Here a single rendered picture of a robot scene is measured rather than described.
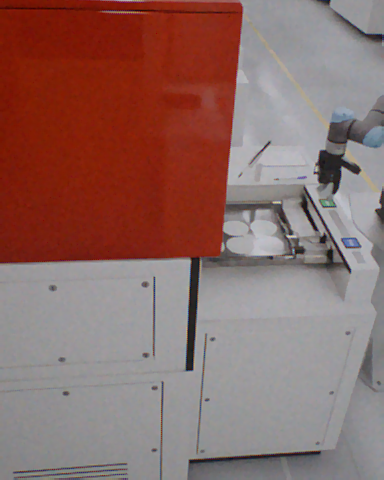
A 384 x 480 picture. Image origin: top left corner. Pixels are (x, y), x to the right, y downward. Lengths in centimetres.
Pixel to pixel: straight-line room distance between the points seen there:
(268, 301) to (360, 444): 96
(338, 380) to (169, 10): 146
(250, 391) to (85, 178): 112
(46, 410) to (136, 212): 72
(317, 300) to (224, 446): 73
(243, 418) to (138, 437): 49
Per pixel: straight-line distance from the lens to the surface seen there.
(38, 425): 179
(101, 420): 177
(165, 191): 123
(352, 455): 257
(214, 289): 188
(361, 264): 188
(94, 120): 116
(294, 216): 220
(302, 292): 193
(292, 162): 241
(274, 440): 231
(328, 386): 213
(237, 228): 205
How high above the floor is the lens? 204
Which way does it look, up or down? 34 degrees down
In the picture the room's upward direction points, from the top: 3 degrees clockwise
